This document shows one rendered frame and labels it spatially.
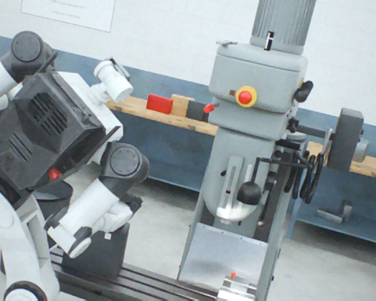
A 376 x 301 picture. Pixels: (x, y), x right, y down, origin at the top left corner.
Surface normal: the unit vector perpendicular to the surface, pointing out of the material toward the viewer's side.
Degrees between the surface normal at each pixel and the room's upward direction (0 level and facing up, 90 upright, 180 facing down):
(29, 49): 75
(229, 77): 90
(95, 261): 90
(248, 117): 90
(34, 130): 97
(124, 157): 68
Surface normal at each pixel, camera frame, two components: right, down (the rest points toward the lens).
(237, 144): -0.28, 0.22
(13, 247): -0.14, 0.64
